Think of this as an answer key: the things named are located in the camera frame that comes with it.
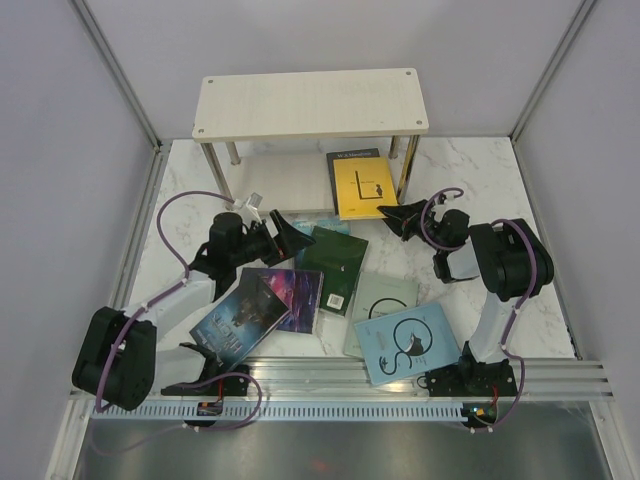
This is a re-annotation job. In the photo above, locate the white slotted cable duct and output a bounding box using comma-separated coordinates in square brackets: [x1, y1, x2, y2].
[91, 399, 467, 422]

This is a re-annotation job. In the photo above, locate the aluminium frame post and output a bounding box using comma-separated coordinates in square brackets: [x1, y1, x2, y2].
[509, 0, 599, 145]
[68, 0, 162, 152]

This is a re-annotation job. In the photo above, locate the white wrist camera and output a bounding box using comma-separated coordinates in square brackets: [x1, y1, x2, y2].
[431, 192, 456, 206]
[231, 193, 262, 224]

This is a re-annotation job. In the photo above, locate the black Moon and Sixpence book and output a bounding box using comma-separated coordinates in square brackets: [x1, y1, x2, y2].
[326, 148, 380, 214]

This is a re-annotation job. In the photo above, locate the aluminium frame post left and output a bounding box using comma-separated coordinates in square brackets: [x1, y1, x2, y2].
[68, 0, 162, 152]

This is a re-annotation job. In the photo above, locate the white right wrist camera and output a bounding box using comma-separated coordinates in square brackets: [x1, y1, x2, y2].
[431, 192, 456, 206]

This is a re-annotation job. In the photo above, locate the aluminium mounting rail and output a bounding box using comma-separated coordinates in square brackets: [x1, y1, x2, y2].
[69, 355, 615, 401]

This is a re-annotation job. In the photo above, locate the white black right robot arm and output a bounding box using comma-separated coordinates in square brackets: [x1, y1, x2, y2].
[378, 194, 554, 397]

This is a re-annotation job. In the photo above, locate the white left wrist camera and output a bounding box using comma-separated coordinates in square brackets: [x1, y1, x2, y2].
[231, 193, 262, 224]

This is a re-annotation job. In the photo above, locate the purple galaxy cover book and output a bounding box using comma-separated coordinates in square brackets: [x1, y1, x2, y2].
[241, 268, 324, 335]

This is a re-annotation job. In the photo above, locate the aluminium frame post right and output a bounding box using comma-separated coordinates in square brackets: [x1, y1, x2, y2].
[509, 0, 599, 145]

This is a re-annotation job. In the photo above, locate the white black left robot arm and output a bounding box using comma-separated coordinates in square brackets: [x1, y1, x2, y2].
[71, 210, 315, 413]

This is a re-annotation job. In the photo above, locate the yellow paperback book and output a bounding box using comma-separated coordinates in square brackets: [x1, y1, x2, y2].
[334, 157, 398, 221]

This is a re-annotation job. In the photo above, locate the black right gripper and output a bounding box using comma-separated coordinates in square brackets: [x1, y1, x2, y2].
[376, 198, 445, 253]

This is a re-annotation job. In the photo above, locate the white two-tier wooden shelf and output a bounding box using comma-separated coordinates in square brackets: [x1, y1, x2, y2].
[192, 67, 429, 214]

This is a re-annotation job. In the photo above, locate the pale green thin book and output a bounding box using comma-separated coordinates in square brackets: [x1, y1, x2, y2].
[343, 272, 419, 358]

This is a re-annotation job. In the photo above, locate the blue ocean Jules Verne book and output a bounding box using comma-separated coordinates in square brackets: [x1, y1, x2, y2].
[293, 217, 351, 269]

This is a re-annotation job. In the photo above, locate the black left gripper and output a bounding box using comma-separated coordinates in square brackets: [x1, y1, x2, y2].
[230, 210, 315, 267]

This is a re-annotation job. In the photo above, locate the light blue cat cover book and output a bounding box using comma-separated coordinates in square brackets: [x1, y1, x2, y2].
[355, 302, 460, 386]

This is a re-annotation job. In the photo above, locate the dark Wuthering Heights book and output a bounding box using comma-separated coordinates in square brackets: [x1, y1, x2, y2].
[190, 278, 289, 373]

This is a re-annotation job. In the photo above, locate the dark green hardcover book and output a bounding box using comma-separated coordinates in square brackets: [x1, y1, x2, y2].
[295, 226, 369, 316]

